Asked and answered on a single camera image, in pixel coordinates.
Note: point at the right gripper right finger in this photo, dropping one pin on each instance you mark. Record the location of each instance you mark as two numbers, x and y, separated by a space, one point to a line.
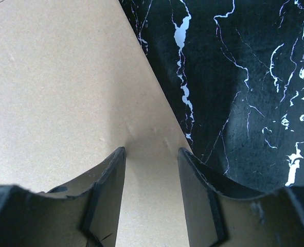
222 212

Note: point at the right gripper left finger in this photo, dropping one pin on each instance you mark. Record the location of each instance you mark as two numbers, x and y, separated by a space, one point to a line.
81 212

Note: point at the cardboard box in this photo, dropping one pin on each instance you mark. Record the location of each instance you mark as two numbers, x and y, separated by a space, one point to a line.
74 86

